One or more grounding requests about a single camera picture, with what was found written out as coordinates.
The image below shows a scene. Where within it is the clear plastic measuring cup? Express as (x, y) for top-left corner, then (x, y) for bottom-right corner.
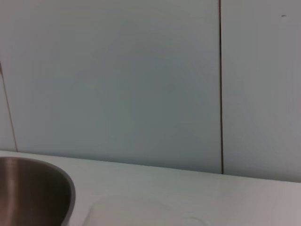
(90, 194), (205, 226)

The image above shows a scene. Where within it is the stainless steel mixing bowl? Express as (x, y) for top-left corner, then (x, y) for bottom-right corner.
(0, 156), (77, 226)

